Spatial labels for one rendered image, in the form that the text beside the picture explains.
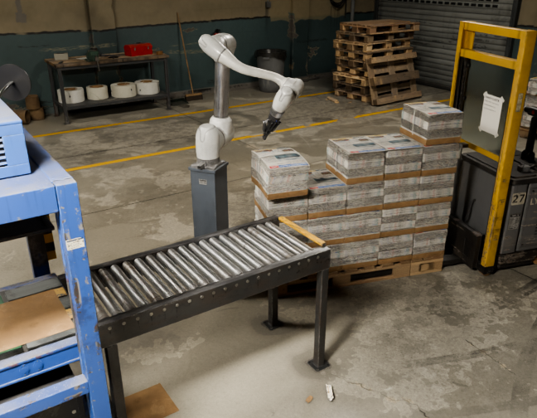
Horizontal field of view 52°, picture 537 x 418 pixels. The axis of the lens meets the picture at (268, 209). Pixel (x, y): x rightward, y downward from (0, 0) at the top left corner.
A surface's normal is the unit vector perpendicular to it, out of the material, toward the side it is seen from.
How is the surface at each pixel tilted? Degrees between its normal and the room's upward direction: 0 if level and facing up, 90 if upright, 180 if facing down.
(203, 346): 0
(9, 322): 0
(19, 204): 90
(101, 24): 90
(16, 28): 90
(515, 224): 90
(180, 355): 0
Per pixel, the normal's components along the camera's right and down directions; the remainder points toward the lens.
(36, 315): 0.00, -0.91
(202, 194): -0.38, 0.37
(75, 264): 0.55, 0.33
